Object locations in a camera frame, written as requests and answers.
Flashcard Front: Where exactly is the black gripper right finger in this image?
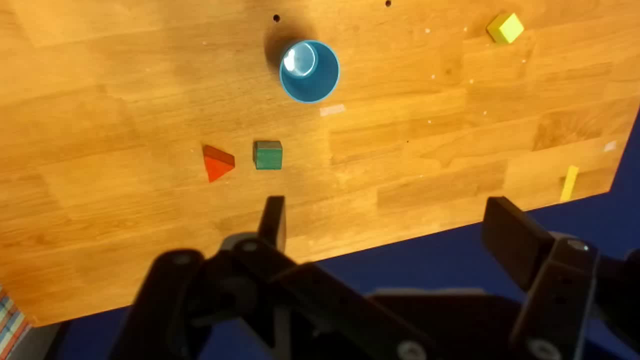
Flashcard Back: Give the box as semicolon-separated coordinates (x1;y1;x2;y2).
481;196;640;360

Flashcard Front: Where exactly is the red triangular block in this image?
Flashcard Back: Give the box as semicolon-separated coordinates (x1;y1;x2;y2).
201;146;235;182

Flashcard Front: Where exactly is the green cube block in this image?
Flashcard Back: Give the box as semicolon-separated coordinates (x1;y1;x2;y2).
253;139;284;170

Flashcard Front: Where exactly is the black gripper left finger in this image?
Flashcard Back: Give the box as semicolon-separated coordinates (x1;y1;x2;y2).
110;196;438;360

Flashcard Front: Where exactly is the yellow cube block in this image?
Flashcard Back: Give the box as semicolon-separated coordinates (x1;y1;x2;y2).
485;11;523;44

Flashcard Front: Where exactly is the blue cup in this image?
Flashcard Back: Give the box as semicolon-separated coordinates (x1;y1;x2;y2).
277;40;339;104

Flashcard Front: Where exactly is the yellow tape strip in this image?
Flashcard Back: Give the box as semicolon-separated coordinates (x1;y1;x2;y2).
559;165;579;202

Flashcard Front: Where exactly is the striped cloth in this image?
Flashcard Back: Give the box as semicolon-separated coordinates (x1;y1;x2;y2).
0;289;29;360

